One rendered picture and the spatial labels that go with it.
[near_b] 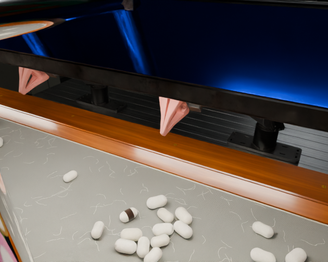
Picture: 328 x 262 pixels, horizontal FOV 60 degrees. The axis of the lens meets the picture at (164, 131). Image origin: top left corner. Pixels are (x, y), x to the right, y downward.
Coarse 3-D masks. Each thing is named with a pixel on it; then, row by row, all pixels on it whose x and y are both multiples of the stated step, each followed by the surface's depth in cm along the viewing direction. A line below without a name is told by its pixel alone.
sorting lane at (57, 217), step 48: (48, 144) 71; (48, 192) 56; (96, 192) 56; (144, 192) 56; (192, 192) 56; (48, 240) 47; (96, 240) 47; (192, 240) 47; (240, 240) 47; (288, 240) 47
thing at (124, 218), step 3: (132, 207) 51; (132, 210) 50; (135, 210) 50; (123, 213) 49; (135, 213) 50; (120, 216) 49; (123, 216) 49; (126, 216) 49; (135, 216) 50; (120, 219) 49; (123, 219) 49; (126, 219) 49
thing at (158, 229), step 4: (156, 224) 47; (160, 224) 47; (164, 224) 47; (168, 224) 47; (156, 228) 46; (160, 228) 46; (164, 228) 46; (168, 228) 46; (172, 228) 47; (156, 232) 46; (160, 232) 46; (164, 232) 46; (168, 232) 46; (172, 232) 47
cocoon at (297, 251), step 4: (296, 248) 43; (300, 248) 43; (292, 252) 43; (296, 252) 42; (300, 252) 42; (304, 252) 43; (288, 256) 42; (292, 256) 42; (296, 256) 42; (300, 256) 42; (304, 256) 42; (288, 260) 42; (292, 260) 42; (296, 260) 41; (300, 260) 42; (304, 260) 42
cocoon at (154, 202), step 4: (156, 196) 52; (160, 196) 52; (164, 196) 53; (148, 200) 52; (152, 200) 52; (156, 200) 52; (160, 200) 52; (164, 200) 52; (148, 204) 52; (152, 204) 51; (156, 204) 52; (160, 204) 52; (164, 204) 52; (152, 208) 52
